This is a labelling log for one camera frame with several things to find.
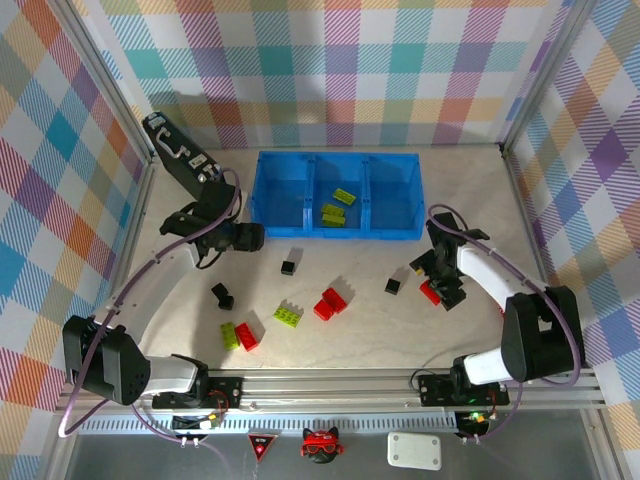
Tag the red lego brick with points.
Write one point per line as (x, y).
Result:
(323, 310)
(247, 337)
(430, 293)
(336, 299)

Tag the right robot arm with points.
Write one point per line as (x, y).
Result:
(540, 335)

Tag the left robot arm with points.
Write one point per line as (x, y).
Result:
(150, 280)

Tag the blue plastic bin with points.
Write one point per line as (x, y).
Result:
(280, 200)
(395, 200)
(340, 170)

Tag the black hard case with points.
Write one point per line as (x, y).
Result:
(175, 150)

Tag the green lego brick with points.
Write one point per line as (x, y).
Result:
(330, 208)
(229, 336)
(289, 316)
(334, 220)
(345, 196)

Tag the small circuit board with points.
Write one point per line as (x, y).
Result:
(197, 424)
(474, 421)

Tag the white rectangular box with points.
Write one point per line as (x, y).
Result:
(414, 450)

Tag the plaid backdrop panel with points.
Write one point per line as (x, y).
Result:
(40, 150)
(600, 150)
(325, 65)

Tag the cat figure with red glasses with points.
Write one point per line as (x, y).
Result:
(320, 445)

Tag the perforated metal grille strip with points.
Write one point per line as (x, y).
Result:
(300, 424)

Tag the red triangle emblem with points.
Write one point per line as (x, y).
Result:
(261, 445)

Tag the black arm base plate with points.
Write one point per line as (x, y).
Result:
(225, 390)
(435, 390)

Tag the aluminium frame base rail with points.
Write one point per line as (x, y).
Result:
(325, 387)

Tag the aluminium frame post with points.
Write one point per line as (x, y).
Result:
(544, 75)
(112, 80)

